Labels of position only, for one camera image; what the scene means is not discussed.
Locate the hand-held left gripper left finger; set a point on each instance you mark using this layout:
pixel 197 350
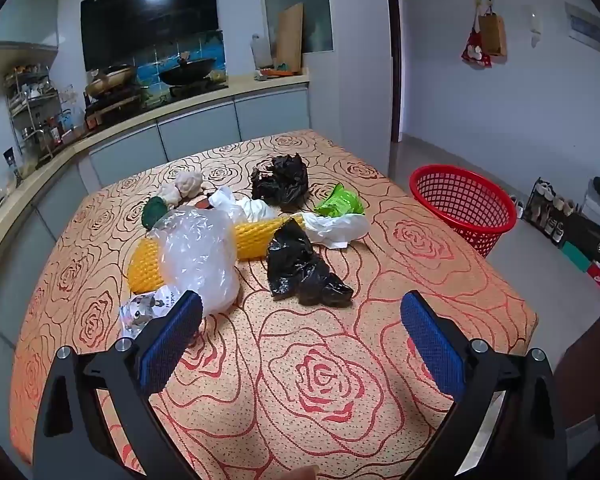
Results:
pixel 172 340

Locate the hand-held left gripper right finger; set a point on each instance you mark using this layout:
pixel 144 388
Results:
pixel 432 345

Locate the cartoon printed wrapper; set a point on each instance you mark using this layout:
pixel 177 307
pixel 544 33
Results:
pixel 140 310

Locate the yellow foam net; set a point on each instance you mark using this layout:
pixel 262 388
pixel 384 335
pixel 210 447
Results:
pixel 255 240
pixel 145 265

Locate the clear plastic bag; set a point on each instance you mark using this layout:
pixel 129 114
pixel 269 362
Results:
pixel 200 255

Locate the red plastic basket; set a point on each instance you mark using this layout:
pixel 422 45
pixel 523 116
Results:
pixel 480 237

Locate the dark green scouring pad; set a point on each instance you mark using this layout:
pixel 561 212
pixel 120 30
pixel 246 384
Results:
pixel 152 210

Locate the red-brown scrap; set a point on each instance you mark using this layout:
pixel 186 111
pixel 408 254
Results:
pixel 202 203

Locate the black plastic bag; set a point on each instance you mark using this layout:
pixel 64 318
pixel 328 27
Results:
pixel 280 182
pixel 292 260

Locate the white plastic bag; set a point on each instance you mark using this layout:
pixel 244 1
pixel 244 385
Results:
pixel 337 230
pixel 250 207

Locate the white paper ball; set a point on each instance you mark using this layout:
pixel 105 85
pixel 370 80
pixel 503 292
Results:
pixel 185 184

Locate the green snack packet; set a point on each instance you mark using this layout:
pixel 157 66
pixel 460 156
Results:
pixel 337 202

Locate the pair of white shoes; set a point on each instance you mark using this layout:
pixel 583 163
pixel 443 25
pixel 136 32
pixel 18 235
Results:
pixel 517 206

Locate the green shoe box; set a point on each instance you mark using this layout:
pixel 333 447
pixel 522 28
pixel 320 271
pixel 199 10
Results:
pixel 577 256

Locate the red shoe box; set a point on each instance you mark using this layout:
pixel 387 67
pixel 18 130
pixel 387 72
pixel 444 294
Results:
pixel 597 276

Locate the shoe rack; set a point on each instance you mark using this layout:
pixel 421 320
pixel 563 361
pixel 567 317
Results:
pixel 550 210

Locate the black shoe box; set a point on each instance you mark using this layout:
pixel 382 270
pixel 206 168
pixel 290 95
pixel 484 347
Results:
pixel 587 235

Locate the grey kitchen counter cabinets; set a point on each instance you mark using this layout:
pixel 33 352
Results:
pixel 195 130

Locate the black seasoning bottle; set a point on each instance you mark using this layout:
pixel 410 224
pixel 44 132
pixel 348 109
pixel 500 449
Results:
pixel 11 162

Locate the black gas stove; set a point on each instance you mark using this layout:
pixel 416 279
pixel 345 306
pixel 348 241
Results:
pixel 200 91

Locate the golden frying pan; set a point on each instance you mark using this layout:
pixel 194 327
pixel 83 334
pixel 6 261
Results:
pixel 107 82

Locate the black wok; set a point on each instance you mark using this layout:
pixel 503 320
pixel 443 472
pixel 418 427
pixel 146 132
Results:
pixel 187 72

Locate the metal spice rack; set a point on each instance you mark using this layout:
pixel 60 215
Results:
pixel 30 105

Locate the orange tray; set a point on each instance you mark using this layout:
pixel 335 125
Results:
pixel 277 74

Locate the dark brown door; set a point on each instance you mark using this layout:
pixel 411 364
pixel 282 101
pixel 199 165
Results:
pixel 394 60

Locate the red hanging bag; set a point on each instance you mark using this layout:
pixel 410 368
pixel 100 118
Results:
pixel 475 52

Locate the translucent plastic bottle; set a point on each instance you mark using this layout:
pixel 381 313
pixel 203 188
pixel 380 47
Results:
pixel 260 52

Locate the brown paper bag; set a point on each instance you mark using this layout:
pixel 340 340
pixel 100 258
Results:
pixel 492 35

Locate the wooden cutting board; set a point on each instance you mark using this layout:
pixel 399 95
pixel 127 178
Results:
pixel 290 40

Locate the black range hood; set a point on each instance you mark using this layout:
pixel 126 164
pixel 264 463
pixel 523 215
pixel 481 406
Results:
pixel 145 15

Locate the frosted window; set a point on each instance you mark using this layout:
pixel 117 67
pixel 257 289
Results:
pixel 315 5

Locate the framed wall panel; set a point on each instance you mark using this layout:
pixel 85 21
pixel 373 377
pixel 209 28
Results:
pixel 587 27

